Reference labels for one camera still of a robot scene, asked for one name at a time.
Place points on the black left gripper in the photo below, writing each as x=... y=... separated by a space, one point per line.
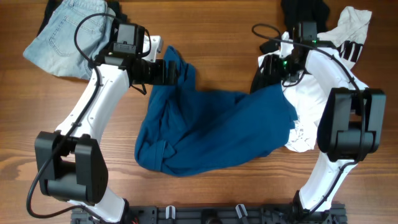
x=158 y=76

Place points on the dark blue polo shirt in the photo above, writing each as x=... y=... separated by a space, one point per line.
x=187 y=132

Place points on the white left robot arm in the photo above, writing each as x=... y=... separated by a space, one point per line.
x=71 y=167

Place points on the black crumpled garment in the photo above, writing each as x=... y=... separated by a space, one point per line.
x=296 y=11

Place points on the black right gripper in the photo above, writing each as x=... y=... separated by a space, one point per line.
x=267 y=68

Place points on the white crumpled t-shirt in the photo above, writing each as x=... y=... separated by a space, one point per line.
x=308 y=97

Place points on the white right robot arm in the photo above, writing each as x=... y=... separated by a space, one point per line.
x=351 y=123

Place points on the light blue folded jeans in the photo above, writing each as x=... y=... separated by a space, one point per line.
x=54 y=51

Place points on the black folded garment under jeans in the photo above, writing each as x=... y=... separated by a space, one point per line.
x=52 y=5

